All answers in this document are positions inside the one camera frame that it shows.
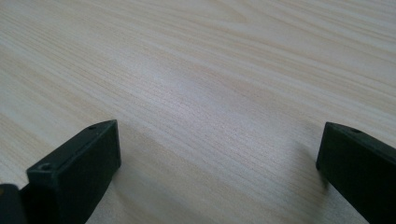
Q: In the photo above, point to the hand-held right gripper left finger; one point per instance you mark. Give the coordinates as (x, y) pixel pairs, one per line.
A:
(74, 174)

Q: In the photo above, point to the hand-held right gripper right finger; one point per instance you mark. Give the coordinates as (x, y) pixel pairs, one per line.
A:
(361, 168)

